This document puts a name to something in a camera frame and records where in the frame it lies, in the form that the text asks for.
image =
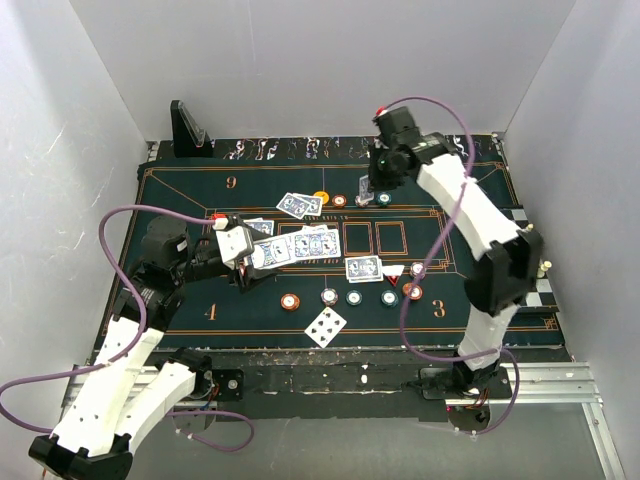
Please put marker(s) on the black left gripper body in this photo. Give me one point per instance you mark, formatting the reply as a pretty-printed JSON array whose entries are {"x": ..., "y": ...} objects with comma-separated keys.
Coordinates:
[{"x": 201, "y": 264}]

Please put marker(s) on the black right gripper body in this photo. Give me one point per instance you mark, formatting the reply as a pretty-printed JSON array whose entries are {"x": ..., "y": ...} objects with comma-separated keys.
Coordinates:
[{"x": 380, "y": 170}]

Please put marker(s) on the orange poker chip stack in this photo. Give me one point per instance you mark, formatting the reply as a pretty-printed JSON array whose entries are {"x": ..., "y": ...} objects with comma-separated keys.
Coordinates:
[{"x": 290, "y": 302}]

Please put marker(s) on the green chips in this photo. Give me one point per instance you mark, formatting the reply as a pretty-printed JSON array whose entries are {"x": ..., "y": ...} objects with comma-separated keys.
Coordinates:
[
  {"x": 383, "y": 199},
  {"x": 389, "y": 298}
]

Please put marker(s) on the blue playing card deck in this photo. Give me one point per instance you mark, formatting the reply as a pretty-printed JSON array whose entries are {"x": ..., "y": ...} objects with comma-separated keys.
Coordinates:
[{"x": 273, "y": 252}]

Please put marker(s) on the orange chips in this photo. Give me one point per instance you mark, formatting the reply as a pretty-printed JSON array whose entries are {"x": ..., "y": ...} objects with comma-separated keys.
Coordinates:
[
  {"x": 414, "y": 292},
  {"x": 339, "y": 201}
]

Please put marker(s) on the blue backed playing card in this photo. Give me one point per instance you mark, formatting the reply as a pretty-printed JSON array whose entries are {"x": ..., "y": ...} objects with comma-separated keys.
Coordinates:
[{"x": 294, "y": 206}]

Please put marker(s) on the yellow big blind button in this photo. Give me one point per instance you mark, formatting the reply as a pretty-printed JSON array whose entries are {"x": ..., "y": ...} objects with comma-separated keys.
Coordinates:
[{"x": 324, "y": 196}]

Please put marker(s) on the six of spades card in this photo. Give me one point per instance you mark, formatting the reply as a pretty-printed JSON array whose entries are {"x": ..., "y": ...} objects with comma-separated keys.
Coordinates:
[{"x": 325, "y": 327}]

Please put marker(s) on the green poker chip stack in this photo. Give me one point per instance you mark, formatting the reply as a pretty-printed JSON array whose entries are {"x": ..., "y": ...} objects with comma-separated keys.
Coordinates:
[{"x": 353, "y": 298}]

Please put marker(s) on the red triangular dealer button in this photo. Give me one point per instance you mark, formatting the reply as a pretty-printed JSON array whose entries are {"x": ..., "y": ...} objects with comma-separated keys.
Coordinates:
[{"x": 393, "y": 273}]

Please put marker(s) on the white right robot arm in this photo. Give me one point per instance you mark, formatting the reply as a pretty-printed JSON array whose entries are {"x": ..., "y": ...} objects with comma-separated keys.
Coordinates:
[{"x": 505, "y": 256}]

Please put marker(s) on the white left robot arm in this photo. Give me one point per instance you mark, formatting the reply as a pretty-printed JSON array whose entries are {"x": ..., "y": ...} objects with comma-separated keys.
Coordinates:
[{"x": 141, "y": 316}]

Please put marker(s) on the dark green poker mat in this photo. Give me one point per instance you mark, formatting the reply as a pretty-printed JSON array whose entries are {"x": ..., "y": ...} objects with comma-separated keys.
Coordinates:
[{"x": 249, "y": 177}]

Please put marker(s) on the black card shoe holder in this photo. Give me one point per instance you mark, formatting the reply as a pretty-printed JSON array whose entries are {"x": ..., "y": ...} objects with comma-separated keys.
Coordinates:
[{"x": 189, "y": 139}]

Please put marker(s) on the white chess piece lower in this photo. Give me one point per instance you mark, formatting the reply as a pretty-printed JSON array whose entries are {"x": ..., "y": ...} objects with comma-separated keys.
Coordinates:
[{"x": 544, "y": 267}]

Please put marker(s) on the black white chessboard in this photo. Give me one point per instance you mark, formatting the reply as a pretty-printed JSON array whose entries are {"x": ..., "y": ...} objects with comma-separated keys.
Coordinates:
[{"x": 541, "y": 298}]

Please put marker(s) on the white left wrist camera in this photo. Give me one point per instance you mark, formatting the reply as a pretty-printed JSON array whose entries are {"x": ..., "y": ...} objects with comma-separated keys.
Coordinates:
[{"x": 234, "y": 244}]

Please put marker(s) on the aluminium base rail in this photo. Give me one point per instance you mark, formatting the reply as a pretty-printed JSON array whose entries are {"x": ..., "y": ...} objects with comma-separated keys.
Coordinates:
[{"x": 550, "y": 385}]

